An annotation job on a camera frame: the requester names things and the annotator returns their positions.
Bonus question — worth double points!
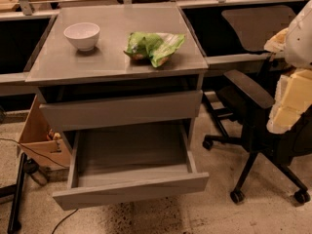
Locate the grey drawer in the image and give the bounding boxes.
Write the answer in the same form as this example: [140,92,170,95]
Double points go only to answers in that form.
[53,123,209,211]
[40,91,202,132]

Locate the brown cardboard box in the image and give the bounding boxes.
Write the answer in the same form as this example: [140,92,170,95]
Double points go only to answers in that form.
[19,98,71,170]

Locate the white ceramic bowl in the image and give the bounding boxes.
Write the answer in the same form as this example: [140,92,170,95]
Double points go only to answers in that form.
[63,22,100,52]

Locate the grey drawer cabinet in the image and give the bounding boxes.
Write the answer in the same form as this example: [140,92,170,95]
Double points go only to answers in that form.
[26,3,208,147]

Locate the black floor cable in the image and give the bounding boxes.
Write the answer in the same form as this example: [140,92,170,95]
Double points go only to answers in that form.
[0,137,80,234]

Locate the grey top drawer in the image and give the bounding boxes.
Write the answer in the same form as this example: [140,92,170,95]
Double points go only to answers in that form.
[40,91,202,132]

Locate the black office chair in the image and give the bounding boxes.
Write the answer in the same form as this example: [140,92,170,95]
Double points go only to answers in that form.
[203,70,312,204]

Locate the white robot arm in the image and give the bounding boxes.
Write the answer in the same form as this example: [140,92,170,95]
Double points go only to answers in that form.
[264,1,312,134]

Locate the green chip bag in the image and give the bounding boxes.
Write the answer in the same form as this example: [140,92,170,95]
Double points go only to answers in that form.
[124,31,185,68]

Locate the black metal stand leg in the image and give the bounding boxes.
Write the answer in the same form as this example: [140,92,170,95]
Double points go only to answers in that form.
[0,153,27,234]

